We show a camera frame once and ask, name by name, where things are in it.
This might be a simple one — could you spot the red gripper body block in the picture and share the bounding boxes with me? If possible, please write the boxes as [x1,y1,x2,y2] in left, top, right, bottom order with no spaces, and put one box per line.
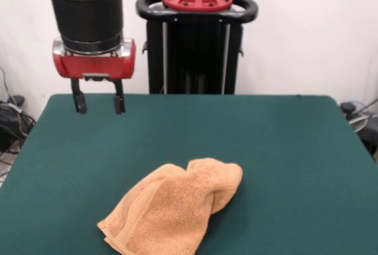
[52,38,137,82]

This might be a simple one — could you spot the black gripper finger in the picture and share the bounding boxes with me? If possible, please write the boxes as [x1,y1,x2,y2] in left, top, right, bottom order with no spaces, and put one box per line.
[70,77,88,115]
[113,79,126,116]

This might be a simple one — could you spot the orange terry towel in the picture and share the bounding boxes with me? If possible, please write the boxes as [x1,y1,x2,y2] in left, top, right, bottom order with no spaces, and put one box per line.
[96,157,244,255]

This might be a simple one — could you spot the dark green table cloth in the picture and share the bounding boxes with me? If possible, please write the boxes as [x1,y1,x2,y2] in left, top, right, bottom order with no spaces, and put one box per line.
[0,93,378,255]

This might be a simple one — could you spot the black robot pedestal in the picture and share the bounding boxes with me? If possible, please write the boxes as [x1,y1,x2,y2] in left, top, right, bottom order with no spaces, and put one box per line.
[135,0,260,95]

